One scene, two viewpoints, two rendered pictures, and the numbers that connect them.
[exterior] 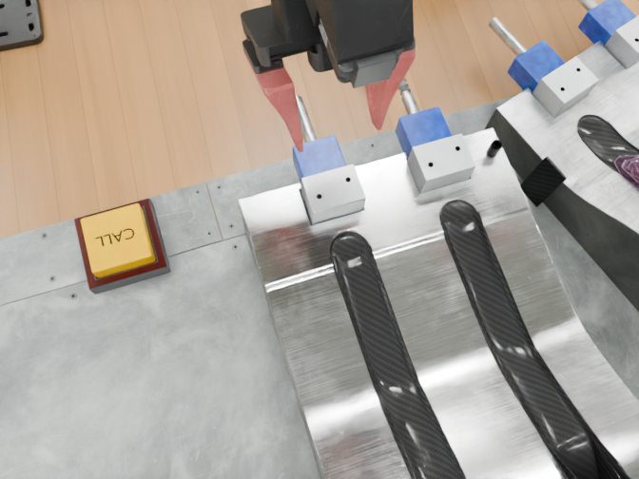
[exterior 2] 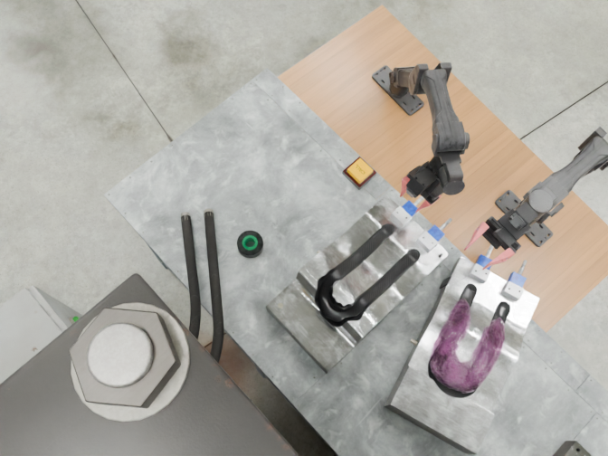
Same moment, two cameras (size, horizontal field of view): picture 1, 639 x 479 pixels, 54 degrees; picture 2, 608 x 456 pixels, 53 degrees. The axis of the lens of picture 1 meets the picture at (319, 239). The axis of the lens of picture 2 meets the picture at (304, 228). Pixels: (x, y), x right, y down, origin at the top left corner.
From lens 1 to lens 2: 1.31 m
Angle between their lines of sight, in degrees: 20
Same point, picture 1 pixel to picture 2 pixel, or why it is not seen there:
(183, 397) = (327, 211)
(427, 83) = (464, 236)
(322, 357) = (356, 235)
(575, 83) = (480, 274)
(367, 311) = (374, 242)
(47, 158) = (374, 138)
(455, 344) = (377, 268)
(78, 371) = (319, 180)
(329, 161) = (410, 211)
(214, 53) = not seen: hidden behind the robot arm
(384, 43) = (413, 191)
